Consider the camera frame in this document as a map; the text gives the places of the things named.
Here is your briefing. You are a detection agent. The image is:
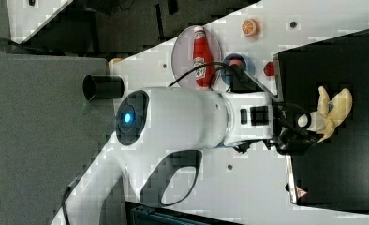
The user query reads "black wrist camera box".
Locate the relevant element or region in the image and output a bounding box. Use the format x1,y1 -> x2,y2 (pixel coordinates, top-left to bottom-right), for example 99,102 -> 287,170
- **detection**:
229,65 -> 283,102

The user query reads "black cylindrical cup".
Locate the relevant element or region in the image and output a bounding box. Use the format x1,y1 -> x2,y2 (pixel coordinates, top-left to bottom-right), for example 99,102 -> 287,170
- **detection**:
82,75 -> 125,101

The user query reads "black toaster oven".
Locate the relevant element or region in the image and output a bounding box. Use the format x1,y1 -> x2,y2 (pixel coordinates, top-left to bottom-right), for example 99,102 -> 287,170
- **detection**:
278,29 -> 369,214

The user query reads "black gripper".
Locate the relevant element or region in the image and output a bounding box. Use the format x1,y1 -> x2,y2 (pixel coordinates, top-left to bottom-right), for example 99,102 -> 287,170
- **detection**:
263,102 -> 325,156

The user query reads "red strawberry toy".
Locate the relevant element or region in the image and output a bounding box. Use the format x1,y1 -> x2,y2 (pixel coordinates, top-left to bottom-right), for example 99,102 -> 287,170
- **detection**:
263,61 -> 275,77

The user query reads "orange slice toy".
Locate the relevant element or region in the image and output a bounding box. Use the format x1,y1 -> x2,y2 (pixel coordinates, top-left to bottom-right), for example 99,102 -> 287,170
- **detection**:
242,19 -> 260,38

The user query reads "blue bowl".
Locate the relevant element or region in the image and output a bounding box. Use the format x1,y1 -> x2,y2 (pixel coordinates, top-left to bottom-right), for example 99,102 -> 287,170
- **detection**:
220,53 -> 256,84

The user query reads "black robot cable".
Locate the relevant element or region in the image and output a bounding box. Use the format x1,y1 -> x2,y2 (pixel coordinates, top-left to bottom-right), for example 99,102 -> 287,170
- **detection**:
167,61 -> 237,88

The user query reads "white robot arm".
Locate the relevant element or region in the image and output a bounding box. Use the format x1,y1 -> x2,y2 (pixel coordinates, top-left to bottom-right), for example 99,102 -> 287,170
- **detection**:
51,87 -> 321,225

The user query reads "blue frame rail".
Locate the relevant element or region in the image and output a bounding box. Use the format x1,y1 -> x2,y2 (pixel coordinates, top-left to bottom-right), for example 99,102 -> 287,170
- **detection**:
125,202 -> 241,225

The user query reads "red ketchup bottle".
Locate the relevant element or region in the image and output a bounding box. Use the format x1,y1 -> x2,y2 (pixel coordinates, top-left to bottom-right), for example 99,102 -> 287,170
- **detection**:
193,26 -> 215,88

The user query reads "pink strawberry toy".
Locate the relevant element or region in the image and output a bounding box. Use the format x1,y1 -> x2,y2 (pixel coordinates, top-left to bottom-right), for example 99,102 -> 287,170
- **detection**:
229,58 -> 244,67

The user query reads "lilac round plate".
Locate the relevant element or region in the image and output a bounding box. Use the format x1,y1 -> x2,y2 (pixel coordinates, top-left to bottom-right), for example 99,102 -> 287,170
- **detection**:
171,26 -> 222,90

